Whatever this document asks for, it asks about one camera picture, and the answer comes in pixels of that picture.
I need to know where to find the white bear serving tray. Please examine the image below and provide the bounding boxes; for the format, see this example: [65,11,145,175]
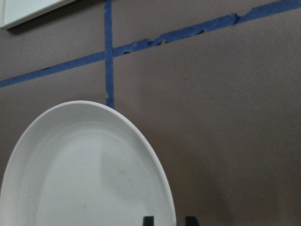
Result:
[0,0,73,29]

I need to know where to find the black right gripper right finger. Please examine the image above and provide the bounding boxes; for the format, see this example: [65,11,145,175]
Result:
[185,216,199,226]

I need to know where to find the white round plate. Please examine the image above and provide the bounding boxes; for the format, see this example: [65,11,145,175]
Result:
[0,101,176,226]

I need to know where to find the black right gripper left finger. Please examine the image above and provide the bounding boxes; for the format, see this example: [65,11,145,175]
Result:
[143,216,154,226]

